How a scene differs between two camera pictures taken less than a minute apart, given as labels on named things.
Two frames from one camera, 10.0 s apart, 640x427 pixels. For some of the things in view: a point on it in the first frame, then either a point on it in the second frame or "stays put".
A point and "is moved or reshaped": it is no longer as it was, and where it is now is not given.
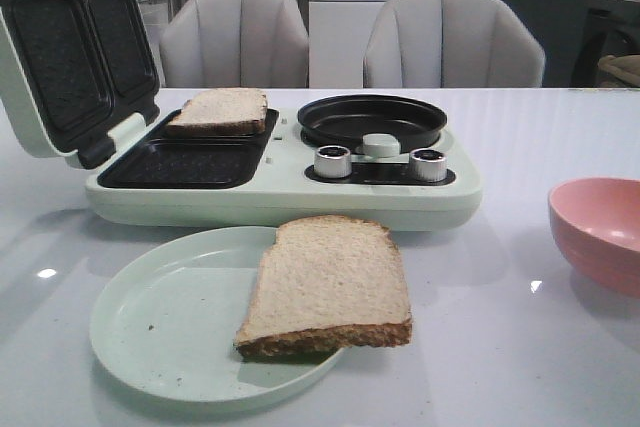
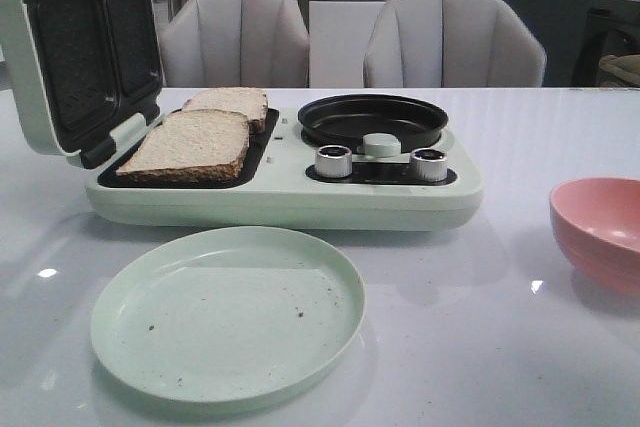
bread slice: (326, 282) -> (192, 146)
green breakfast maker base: (273, 181) stays put
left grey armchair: (235, 36) stays put
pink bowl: (597, 222) stays put
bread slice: (222, 111) stays put
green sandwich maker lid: (76, 56) is moved or reshaped
